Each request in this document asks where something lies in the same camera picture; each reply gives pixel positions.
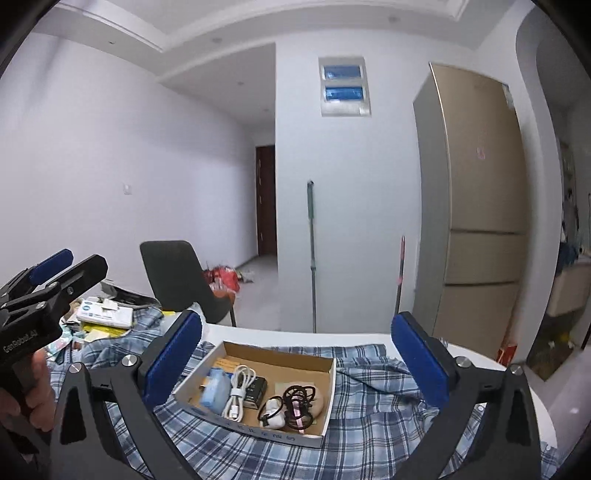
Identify yellow book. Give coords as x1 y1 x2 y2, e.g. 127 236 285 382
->
81 323 129 343

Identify small black box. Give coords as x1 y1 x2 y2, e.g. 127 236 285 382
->
240 376 269 409

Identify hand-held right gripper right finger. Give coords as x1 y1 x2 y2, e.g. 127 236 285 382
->
391 311 543 480

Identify gold and blue packet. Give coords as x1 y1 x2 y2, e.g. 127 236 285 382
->
213 356 245 376

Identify white cable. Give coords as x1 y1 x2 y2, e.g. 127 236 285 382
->
222 364 258 422

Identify dark grey bag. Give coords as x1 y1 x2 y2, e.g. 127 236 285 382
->
99 282 160 308

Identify cardboard box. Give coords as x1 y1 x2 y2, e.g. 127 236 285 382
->
172 340 337 449

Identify red plastic bag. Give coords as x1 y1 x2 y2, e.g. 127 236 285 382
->
203 264 241 294

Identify blue plaid shirt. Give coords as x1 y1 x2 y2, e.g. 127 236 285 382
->
41 305 559 480

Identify dark wooden door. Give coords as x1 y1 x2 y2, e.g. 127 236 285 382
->
255 144 277 257

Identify white flat box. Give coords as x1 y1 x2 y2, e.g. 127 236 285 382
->
76 299 134 329

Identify white earbuds case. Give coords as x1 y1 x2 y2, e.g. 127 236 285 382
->
259 397 288 428

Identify person's left hand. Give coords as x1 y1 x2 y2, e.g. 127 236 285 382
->
0 350 57 437

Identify black hair ties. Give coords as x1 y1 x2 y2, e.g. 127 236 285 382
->
281 384 319 433

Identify gold refrigerator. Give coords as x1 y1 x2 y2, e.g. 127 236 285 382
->
412 62 529 358

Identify beige round puff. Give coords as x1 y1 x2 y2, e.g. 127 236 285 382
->
281 381 327 416

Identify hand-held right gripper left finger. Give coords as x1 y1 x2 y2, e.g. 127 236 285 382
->
48 309 204 480

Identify beige cabinet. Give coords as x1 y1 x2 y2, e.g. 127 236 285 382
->
547 263 591 317

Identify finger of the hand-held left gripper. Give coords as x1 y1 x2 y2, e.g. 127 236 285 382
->
0 254 109 326
0 248 75 301

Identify light blue pouch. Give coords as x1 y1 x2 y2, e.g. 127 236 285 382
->
199 369 232 413

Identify black chair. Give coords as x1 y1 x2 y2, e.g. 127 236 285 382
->
140 240 237 328

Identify pink broom handle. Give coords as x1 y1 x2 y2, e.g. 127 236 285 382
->
394 235 407 317

